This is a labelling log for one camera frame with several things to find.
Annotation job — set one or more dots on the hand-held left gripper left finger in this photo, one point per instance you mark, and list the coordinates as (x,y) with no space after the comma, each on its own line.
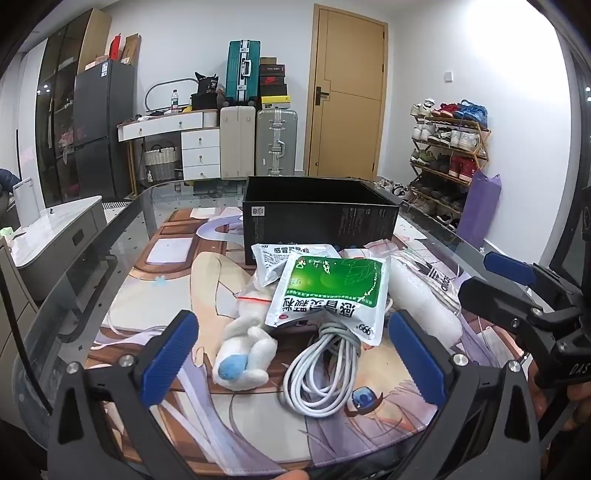
(168,364)

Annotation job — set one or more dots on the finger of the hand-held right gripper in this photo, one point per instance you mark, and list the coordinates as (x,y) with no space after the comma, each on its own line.
(489,300)
(508,267)

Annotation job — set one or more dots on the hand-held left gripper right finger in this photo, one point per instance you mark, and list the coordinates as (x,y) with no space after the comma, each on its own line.
(418,364)

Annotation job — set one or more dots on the clear striped plastic bag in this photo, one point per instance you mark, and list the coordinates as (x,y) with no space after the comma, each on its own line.
(438,272)

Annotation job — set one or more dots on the white bubble wrap roll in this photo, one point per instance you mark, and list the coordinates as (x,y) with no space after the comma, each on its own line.
(415,295)

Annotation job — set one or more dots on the white plush toy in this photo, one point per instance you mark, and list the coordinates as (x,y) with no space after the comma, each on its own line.
(244,341)

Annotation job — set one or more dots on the green medicine packet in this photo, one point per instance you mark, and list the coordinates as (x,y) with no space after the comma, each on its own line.
(323,286)

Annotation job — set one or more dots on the white medicine packet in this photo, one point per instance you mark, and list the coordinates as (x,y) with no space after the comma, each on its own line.
(272,263)

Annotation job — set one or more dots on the black cardboard box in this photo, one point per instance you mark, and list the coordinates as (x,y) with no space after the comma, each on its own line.
(323,217)

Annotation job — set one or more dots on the person's right hand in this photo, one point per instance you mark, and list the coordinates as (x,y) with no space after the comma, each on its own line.
(579,406)

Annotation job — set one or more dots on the person's left hand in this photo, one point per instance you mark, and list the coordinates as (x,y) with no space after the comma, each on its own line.
(293,476)

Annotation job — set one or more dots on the purple bag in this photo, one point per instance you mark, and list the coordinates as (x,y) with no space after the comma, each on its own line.
(478,207)

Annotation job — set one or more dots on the printed desk mat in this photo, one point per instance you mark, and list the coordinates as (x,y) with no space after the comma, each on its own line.
(152,286)

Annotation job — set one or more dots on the shoe rack with shoes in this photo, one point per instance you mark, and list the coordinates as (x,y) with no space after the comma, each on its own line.
(461,166)

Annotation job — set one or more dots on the pale sneakers heap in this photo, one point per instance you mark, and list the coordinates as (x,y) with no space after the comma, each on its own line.
(392,188)

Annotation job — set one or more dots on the wooden shoe rack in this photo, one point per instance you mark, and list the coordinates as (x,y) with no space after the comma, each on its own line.
(457,123)

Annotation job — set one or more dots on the beige drawer cabinet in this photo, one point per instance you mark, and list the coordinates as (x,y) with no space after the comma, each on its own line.
(16,314)

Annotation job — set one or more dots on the white low cabinet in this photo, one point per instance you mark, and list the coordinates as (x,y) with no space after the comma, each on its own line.
(60,235)

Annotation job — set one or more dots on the wicker basket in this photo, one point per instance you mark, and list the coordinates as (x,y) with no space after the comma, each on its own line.
(160,164)

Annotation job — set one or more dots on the wooden door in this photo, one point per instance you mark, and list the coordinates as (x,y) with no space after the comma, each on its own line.
(351,129)

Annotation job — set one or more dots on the white dresser with drawers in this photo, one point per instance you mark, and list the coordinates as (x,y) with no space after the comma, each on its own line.
(201,152)

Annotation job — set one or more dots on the white upright appliance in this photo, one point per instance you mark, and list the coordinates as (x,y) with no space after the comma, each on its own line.
(27,203)

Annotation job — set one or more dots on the beige suitcase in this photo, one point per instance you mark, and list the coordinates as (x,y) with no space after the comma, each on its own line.
(238,143)

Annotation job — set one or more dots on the dark grey fridge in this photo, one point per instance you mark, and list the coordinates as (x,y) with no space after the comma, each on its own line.
(104,134)

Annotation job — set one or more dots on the silver suitcase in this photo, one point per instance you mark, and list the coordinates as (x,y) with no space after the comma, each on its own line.
(277,143)

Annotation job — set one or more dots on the plastic water bottle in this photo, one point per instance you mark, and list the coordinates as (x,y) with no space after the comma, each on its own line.
(174,102)

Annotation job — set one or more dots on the black storage case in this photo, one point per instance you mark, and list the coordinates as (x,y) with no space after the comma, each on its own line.
(205,101)

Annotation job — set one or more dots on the grey plush toy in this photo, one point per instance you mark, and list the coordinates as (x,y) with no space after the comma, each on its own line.
(225,97)

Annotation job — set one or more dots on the dark glass cabinet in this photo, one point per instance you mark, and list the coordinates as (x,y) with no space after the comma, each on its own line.
(55,115)

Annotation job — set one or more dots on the black paper bag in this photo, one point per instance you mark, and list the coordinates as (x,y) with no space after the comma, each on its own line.
(207,84)

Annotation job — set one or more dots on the dark brown shoe box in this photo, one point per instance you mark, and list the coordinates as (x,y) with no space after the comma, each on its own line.
(272,91)

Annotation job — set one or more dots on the black red-logo shoe box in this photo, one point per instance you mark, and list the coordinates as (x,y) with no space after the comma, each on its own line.
(272,81)

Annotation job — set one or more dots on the teal suitcase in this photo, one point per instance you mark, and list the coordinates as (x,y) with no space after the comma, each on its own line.
(240,69)

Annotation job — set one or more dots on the black labelled shoe box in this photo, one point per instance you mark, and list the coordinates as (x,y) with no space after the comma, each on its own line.
(272,70)

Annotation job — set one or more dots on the small dark shoe box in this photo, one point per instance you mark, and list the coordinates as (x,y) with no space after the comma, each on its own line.
(268,61)

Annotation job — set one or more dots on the flat brown cardboard box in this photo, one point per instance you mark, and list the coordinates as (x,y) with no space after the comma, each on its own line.
(131,48)

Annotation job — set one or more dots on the red box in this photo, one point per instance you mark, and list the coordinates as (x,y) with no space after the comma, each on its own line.
(115,48)

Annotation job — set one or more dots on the tall tan cardboard box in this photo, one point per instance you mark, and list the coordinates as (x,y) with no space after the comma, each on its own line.
(94,37)

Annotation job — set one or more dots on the grey arched frame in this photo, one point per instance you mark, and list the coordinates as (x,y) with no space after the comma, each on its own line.
(159,85)

